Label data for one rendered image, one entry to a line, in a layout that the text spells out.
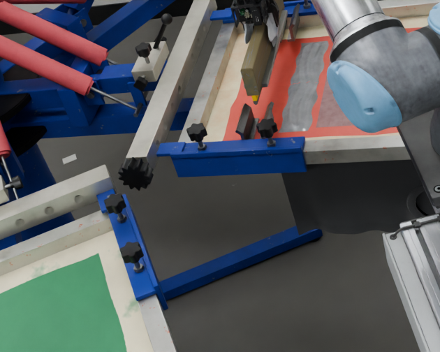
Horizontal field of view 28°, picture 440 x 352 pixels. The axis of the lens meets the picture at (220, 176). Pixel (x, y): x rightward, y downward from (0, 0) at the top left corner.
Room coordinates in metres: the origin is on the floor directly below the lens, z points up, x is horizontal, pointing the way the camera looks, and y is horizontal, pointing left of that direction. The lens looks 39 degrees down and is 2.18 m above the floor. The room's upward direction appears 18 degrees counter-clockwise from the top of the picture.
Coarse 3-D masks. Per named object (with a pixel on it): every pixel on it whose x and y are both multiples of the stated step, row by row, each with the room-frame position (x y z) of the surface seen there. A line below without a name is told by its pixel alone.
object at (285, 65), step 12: (324, 36) 1.91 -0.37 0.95; (288, 48) 1.91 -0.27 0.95; (300, 48) 1.89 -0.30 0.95; (276, 60) 1.88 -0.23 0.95; (288, 60) 1.86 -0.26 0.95; (324, 60) 1.81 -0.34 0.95; (276, 72) 1.83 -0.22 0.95; (288, 72) 1.81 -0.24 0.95; (324, 72) 1.76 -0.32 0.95; (240, 84) 1.83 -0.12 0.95; (276, 84) 1.78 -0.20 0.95; (288, 84) 1.76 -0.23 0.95
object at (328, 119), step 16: (240, 96) 1.77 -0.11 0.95; (272, 96) 1.73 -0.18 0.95; (320, 96) 1.67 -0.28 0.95; (240, 112) 1.71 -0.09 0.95; (256, 112) 1.69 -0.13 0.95; (272, 112) 1.67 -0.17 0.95; (320, 112) 1.61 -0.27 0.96; (336, 112) 1.59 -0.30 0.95; (320, 128) 1.56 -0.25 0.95; (336, 128) 1.54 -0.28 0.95; (352, 128) 1.52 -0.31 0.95
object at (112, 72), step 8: (120, 64) 1.95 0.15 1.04; (128, 64) 1.94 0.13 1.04; (104, 72) 1.94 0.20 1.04; (112, 72) 1.93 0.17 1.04; (120, 72) 1.92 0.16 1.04; (128, 72) 1.91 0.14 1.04; (104, 80) 1.91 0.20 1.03; (112, 80) 1.91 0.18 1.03; (120, 80) 1.90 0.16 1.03; (128, 80) 1.89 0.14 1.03; (104, 88) 1.92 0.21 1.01; (112, 88) 1.91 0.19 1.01; (120, 88) 1.90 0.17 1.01; (128, 88) 1.89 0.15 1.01; (152, 88) 1.86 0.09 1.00
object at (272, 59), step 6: (282, 12) 1.89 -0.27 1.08; (282, 18) 1.86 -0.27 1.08; (282, 24) 1.83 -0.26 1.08; (282, 30) 1.81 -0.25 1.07; (276, 42) 1.77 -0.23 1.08; (276, 48) 1.74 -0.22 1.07; (270, 54) 1.72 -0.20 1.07; (276, 54) 1.73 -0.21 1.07; (270, 60) 1.70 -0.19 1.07; (270, 66) 1.68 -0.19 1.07; (270, 72) 1.66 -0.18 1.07; (264, 78) 1.64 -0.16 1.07; (264, 84) 1.62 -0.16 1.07
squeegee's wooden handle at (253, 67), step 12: (276, 0) 1.87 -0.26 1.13; (264, 24) 1.75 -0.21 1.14; (252, 36) 1.72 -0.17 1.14; (264, 36) 1.72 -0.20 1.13; (252, 48) 1.67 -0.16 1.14; (264, 48) 1.70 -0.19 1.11; (252, 60) 1.63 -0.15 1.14; (264, 60) 1.68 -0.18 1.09; (252, 72) 1.60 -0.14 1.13; (264, 72) 1.66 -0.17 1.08; (252, 84) 1.60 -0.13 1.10
